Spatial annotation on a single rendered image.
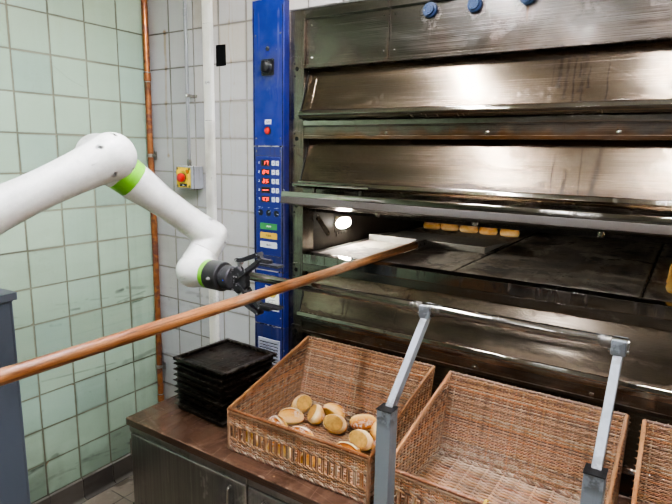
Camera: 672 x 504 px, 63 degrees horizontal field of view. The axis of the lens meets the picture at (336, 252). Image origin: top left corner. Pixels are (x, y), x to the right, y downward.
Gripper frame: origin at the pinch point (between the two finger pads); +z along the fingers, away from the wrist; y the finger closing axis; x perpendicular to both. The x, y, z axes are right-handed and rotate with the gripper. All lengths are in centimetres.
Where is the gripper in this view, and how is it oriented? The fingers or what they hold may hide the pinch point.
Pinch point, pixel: (276, 286)
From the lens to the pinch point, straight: 158.4
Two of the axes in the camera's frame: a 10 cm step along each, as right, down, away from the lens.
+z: 8.3, 1.2, -5.4
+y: -0.2, 9.8, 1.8
